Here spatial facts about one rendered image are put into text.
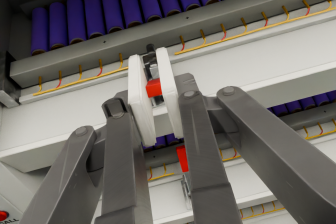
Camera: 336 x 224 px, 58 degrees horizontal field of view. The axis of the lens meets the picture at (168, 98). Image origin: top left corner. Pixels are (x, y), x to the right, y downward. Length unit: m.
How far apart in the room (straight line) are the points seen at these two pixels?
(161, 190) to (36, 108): 0.22
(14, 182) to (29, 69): 0.11
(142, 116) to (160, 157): 0.28
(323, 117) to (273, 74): 0.20
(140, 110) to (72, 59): 0.16
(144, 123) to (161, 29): 0.15
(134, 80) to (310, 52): 0.18
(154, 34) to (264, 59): 0.10
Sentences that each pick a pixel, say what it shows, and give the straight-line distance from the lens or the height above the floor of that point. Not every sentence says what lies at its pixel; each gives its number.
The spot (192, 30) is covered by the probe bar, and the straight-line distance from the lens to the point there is 0.30.
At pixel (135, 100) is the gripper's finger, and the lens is 0.15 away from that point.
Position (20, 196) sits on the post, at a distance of 0.37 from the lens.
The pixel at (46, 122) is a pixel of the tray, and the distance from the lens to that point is 0.31.
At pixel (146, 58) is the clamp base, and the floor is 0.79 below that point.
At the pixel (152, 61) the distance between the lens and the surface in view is 0.26.
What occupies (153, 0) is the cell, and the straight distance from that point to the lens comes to 0.33.
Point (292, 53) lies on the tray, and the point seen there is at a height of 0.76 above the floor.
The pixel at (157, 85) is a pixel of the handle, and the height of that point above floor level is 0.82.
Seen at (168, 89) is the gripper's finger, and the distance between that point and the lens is 0.15.
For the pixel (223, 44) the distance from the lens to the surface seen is 0.30.
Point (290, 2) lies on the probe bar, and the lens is 0.33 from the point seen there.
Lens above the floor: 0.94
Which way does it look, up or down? 43 degrees down
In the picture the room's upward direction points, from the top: 17 degrees counter-clockwise
